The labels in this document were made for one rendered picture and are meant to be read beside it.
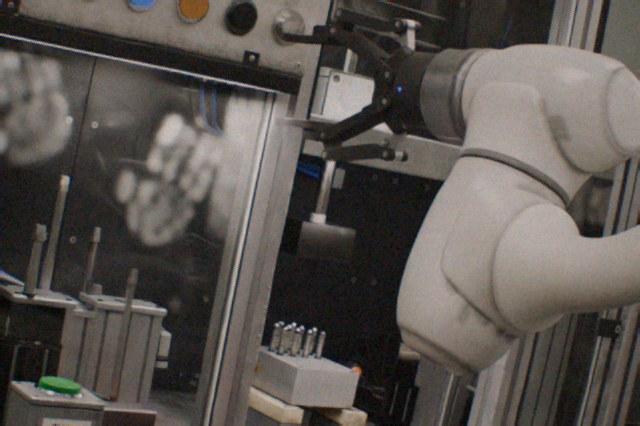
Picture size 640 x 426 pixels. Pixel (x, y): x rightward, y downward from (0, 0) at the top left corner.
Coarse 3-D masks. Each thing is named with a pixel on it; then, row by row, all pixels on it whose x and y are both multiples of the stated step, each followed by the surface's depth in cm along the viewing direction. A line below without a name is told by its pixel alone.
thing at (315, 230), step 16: (320, 176) 174; (320, 192) 173; (320, 208) 173; (288, 224) 172; (304, 224) 170; (320, 224) 171; (336, 224) 178; (288, 240) 172; (304, 240) 170; (320, 240) 172; (336, 240) 173; (352, 240) 174; (304, 256) 171; (320, 256) 172; (336, 256) 173
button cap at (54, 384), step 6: (42, 378) 122; (48, 378) 123; (54, 378) 124; (60, 378) 125; (42, 384) 121; (48, 384) 121; (54, 384) 121; (60, 384) 122; (66, 384) 122; (72, 384) 123; (78, 384) 123; (54, 390) 121; (60, 390) 121; (66, 390) 121; (72, 390) 122; (78, 390) 122
